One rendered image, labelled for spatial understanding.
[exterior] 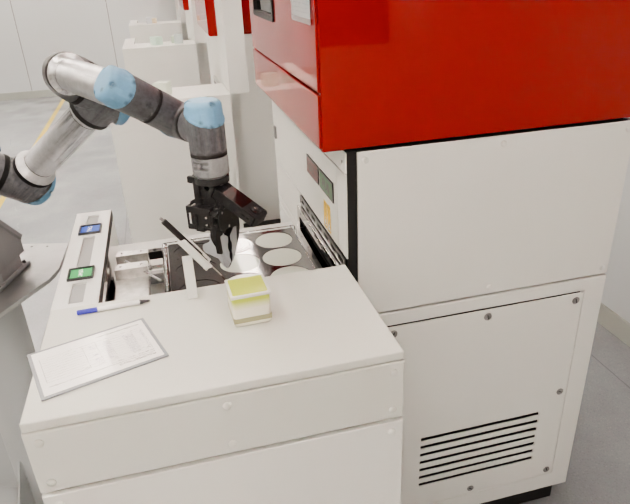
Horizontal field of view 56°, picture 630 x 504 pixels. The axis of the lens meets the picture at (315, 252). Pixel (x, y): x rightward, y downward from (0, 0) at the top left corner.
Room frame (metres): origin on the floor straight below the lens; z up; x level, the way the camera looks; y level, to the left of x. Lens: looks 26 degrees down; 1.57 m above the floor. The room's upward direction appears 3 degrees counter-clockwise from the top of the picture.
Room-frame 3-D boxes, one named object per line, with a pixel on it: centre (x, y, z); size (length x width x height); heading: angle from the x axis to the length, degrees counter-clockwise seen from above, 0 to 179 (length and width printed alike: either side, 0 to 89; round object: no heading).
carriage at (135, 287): (1.26, 0.44, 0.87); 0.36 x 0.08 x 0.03; 13
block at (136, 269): (1.33, 0.46, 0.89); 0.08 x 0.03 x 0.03; 103
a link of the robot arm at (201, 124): (1.18, 0.21, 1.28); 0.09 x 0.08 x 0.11; 40
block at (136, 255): (1.41, 0.48, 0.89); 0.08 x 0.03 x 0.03; 103
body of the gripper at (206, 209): (1.18, 0.21, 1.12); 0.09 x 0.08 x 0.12; 63
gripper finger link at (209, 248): (1.17, 0.22, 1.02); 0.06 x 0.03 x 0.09; 63
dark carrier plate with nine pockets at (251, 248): (1.34, 0.19, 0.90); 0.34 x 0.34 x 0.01; 13
